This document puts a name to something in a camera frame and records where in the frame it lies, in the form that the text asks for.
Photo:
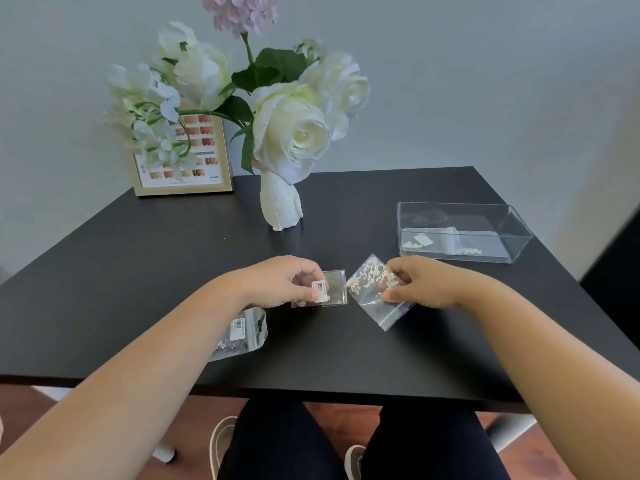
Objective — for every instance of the person's right hand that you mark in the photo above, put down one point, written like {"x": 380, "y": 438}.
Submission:
{"x": 435, "y": 284}

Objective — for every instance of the person's left hand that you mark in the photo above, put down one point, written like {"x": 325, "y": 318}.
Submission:
{"x": 277, "y": 284}

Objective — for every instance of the clear bag with white beads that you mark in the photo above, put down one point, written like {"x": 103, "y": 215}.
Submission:
{"x": 425, "y": 240}

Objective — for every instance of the small clear bag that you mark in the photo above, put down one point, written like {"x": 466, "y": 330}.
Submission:
{"x": 470, "y": 250}

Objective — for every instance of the clear bag with white label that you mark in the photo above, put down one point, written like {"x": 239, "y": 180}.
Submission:
{"x": 332, "y": 289}

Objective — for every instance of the clear bag with hang hole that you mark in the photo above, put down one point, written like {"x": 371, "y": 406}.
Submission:
{"x": 245, "y": 329}

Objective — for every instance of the clear bag with glitter flakes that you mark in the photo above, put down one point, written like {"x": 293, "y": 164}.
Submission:
{"x": 372, "y": 294}

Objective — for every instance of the white owl-shaped vase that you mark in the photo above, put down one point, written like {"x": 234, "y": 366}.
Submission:
{"x": 280, "y": 204}

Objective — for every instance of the clear plastic box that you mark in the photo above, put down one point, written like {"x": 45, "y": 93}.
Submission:
{"x": 515, "y": 229}

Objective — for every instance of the gold framed nail colour chart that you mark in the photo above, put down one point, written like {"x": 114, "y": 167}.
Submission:
{"x": 210, "y": 179}

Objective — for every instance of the large white rose flower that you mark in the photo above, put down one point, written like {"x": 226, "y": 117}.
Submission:
{"x": 292, "y": 129}

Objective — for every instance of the white hydrangea flower spray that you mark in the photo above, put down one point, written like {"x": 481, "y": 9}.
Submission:
{"x": 145, "y": 119}

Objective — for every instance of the half-closed white rose flower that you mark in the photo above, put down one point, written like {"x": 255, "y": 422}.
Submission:
{"x": 200, "y": 69}

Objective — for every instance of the pink lilac flower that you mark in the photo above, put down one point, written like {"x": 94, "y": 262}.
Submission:
{"x": 240, "y": 9}

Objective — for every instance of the person's right forearm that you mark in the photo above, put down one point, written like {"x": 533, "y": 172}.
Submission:
{"x": 560, "y": 374}

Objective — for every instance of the person's left forearm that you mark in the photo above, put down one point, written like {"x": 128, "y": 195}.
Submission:
{"x": 125, "y": 384}

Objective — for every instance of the person's black trousers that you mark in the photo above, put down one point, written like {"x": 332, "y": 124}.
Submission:
{"x": 280, "y": 444}

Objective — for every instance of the white desk leg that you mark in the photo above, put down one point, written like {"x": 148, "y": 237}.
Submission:
{"x": 164, "y": 453}
{"x": 510, "y": 429}

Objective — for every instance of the grey slip-on shoe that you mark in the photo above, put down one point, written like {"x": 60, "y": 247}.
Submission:
{"x": 354, "y": 462}
{"x": 222, "y": 439}

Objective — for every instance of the dark furniture panel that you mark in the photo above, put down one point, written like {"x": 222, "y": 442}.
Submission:
{"x": 615, "y": 284}

